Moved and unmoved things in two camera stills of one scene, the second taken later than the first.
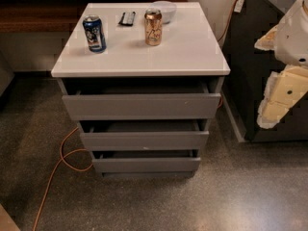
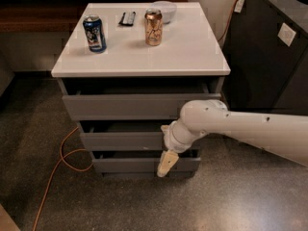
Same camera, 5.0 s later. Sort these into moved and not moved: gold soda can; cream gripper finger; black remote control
Moved: cream gripper finger
Not moved: black remote control; gold soda can
